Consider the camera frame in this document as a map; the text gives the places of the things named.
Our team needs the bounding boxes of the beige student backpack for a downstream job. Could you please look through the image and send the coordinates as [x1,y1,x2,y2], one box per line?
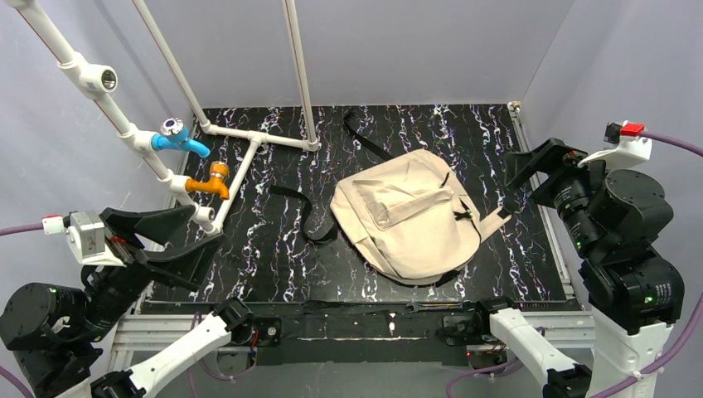
[303,111,511,286]

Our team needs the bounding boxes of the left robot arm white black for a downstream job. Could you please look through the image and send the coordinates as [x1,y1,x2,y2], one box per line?
[1,205,252,397]

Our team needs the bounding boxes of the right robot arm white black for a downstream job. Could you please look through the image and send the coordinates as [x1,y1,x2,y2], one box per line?
[474,138,685,397]

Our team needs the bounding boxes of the orange tap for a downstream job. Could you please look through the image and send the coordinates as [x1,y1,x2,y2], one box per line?
[184,162,230,201]

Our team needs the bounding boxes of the blue tap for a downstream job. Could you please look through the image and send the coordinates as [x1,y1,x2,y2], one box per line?
[151,118,211,158]

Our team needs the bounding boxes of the aluminium rail frame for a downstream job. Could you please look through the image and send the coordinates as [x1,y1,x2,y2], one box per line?
[114,104,593,363]

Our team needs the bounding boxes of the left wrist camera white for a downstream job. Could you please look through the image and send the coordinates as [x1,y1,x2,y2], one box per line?
[41,211,125,267]

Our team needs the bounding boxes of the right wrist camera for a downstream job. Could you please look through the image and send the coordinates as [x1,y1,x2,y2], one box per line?
[578,120,652,170]

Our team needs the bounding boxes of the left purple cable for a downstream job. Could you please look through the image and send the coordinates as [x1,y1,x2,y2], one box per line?
[0,222,256,398]

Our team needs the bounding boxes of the purple cable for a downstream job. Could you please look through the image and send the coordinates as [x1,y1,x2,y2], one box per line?
[444,130,703,398]
[0,222,256,398]

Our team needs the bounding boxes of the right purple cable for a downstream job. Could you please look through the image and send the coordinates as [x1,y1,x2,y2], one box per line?
[444,130,703,398]

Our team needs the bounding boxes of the white pvc pipe frame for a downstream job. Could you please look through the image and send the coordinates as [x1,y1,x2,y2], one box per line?
[7,0,321,235]

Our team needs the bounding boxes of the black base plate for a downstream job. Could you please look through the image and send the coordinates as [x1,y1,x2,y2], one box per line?
[200,300,528,368]

